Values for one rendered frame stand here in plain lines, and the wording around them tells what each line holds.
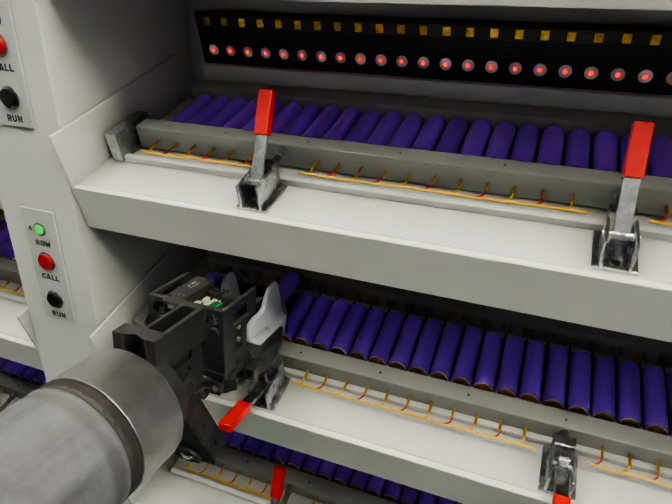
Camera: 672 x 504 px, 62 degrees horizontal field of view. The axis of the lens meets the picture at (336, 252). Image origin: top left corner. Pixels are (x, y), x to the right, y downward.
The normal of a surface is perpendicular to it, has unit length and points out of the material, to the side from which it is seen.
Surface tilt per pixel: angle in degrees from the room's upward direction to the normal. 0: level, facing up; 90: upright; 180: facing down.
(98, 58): 90
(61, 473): 51
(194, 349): 90
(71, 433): 37
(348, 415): 15
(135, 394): 44
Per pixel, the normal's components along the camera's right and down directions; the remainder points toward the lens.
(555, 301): -0.36, 0.62
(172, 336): 0.93, 0.17
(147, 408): 0.81, -0.36
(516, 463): -0.08, -0.77
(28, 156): -0.37, 0.39
